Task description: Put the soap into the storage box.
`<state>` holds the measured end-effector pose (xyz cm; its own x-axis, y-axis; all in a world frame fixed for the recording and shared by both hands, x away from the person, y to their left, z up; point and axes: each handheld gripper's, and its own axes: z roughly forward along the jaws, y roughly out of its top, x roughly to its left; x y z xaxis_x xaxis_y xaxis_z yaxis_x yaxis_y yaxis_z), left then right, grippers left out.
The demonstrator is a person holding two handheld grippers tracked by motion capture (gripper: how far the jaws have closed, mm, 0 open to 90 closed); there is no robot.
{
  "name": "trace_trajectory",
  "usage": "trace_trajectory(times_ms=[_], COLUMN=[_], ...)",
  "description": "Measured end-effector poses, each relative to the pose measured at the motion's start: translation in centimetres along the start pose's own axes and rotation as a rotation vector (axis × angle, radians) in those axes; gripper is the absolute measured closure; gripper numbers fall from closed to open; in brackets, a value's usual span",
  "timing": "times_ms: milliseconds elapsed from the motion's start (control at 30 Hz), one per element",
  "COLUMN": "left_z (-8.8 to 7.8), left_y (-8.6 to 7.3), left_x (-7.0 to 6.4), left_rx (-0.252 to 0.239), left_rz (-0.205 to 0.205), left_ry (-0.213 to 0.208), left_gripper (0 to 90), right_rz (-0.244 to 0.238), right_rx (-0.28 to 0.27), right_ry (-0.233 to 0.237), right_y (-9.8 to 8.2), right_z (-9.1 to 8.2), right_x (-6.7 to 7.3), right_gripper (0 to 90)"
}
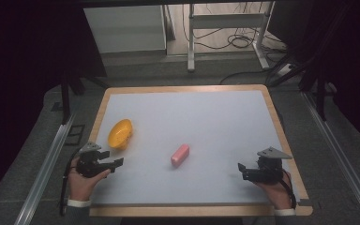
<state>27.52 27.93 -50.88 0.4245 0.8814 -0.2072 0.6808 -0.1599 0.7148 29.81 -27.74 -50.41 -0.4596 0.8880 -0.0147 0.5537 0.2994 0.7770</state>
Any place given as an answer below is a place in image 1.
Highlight black metal stand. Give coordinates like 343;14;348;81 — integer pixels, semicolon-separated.
59;70;87;126

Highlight white metal desk frame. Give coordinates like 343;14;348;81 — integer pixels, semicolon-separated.
187;1;277;73

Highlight black floor cables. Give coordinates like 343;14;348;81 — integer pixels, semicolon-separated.
182;2;288;53

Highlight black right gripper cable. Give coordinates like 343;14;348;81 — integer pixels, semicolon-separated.
279;169;298;210

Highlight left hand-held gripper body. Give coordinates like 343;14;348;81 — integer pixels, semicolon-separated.
75;141;107;179

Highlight pink soap bar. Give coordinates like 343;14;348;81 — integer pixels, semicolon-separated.
170;143;191;169

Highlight person's left hand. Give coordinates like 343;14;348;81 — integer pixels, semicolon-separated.
67;157;111;203

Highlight orange fruit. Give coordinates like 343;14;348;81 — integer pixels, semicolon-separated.
107;118;134;150

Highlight white power strip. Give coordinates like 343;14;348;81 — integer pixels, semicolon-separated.
276;63;295;78

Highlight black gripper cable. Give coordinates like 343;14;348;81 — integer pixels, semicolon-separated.
58;145;83;218
279;169;298;210

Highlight aluminium rail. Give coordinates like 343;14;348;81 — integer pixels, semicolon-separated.
300;91;360;225
13;113;77;225

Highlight person's right hand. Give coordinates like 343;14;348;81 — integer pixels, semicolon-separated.
253;170;293;211

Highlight grey cabinet panel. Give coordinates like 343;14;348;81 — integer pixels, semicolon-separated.
82;5;168;54

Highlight black tripod stand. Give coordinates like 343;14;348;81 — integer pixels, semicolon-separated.
266;54;331;122

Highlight black curtain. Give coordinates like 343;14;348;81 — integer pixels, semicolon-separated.
266;0;360;154
0;0;108;209

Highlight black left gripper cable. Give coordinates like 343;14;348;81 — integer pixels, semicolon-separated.
58;145;83;218

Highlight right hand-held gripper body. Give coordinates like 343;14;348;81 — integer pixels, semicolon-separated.
251;146;293;185

